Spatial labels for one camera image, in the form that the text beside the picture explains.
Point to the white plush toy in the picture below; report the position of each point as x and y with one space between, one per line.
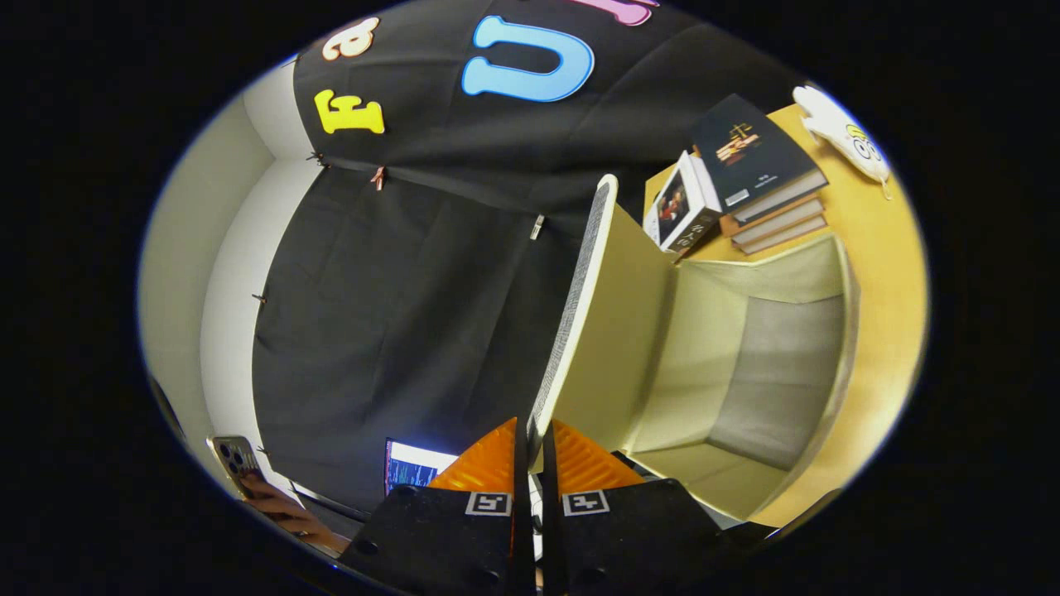
845 132

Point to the black backdrop cloth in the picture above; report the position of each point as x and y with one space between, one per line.
414 290

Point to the brown cover book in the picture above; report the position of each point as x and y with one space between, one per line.
774 219
782 236

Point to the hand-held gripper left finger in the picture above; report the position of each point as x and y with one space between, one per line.
439 538

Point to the white cover book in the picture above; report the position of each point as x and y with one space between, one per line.
675 203

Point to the grey fabric storage box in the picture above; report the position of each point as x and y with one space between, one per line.
646 348

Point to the smartphone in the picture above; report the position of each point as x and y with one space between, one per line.
234 459

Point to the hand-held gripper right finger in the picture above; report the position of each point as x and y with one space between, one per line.
638 538

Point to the dark cover book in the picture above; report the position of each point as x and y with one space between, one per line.
745 149

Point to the pink cloth clip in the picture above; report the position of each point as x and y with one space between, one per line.
378 178

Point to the white cloth clip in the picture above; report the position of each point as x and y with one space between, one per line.
537 227

